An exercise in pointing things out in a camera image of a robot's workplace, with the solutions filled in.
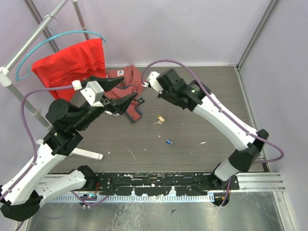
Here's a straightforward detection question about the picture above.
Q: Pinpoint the grey slotted cable duct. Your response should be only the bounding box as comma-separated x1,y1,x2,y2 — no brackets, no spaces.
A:
50,192,214,203

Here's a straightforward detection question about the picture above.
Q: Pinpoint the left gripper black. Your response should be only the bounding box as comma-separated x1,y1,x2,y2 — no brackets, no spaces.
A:
74,75,139,132

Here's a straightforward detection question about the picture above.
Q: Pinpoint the aluminium frame post right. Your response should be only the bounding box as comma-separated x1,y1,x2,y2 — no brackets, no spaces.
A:
236,0,281,70

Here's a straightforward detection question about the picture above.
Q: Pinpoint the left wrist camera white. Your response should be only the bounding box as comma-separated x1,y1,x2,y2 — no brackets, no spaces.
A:
72,79,104,107

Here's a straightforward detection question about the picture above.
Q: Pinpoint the bright red cloth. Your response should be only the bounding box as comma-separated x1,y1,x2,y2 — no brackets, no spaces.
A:
31,38,106,88

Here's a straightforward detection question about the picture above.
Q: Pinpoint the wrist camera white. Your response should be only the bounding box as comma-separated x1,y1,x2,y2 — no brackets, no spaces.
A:
142,71,163,93
72,79,104,107

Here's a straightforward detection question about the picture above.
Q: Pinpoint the yellow tag key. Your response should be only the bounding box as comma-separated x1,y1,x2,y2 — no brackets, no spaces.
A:
154,115,165,125

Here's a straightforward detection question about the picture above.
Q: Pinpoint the metal clothes rack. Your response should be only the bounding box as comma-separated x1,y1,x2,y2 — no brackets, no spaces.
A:
0,0,104,161

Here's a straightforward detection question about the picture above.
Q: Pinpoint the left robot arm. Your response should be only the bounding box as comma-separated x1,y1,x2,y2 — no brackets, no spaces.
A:
0,77,138,222

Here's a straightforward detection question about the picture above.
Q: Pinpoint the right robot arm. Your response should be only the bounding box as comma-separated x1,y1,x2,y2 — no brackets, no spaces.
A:
147,69,269,190

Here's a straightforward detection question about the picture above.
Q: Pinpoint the dusty red shirt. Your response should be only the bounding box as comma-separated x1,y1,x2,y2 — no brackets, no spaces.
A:
105,65,145,123

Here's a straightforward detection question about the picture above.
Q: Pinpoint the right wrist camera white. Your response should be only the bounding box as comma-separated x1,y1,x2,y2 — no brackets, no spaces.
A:
142,71,163,93

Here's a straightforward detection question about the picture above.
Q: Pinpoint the blue tag key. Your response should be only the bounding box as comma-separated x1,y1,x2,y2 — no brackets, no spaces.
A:
166,139,176,145

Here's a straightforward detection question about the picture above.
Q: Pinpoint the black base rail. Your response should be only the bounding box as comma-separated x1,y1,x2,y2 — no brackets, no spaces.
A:
80,172,240,196

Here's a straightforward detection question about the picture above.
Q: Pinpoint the teal clothes hanger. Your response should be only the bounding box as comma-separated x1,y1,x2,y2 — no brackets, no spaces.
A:
15,30,107,81

